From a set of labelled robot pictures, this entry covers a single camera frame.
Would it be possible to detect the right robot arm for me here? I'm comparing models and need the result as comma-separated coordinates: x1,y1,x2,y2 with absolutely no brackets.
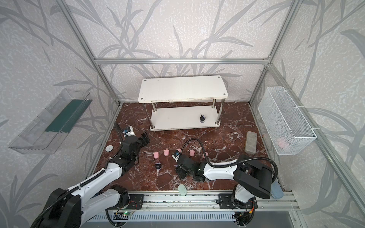
172,150,278,211

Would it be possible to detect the clear plastic wall bin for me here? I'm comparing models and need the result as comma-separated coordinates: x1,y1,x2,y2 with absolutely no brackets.
9,89,93,155

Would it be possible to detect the white two-tier shelf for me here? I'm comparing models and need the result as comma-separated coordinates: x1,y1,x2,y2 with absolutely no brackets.
138,75,228,131

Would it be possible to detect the aluminium cage frame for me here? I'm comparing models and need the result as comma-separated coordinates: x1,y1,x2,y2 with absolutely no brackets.
56,1,365,213

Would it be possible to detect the grey stone block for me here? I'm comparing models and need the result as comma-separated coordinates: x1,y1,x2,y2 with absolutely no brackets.
245,131,257,155

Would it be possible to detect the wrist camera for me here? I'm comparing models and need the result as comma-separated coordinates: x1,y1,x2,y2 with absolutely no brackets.
172,150,181,161
122,126,136,137

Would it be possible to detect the white wire basket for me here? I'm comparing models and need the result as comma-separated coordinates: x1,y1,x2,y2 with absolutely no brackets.
258,86,317,155

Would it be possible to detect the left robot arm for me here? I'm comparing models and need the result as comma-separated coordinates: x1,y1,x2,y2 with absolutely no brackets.
31,132,150,228

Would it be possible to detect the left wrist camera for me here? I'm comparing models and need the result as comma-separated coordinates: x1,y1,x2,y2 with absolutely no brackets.
122,126,136,137

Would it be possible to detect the pink toy in basket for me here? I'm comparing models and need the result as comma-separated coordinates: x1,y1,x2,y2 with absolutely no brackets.
277,137,290,151

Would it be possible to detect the pale green oval disc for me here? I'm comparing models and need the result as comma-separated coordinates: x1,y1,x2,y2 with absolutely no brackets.
178,184,187,196

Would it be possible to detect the small white round disc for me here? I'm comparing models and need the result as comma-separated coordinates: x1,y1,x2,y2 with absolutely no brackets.
105,145,114,152

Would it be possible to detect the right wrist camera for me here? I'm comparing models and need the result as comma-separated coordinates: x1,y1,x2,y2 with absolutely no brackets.
172,150,181,161

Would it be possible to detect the black toy with purple bow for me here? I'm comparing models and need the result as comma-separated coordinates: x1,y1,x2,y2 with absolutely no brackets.
199,114,206,123

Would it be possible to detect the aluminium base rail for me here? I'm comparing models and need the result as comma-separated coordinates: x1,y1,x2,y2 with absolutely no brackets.
108,190,299,222

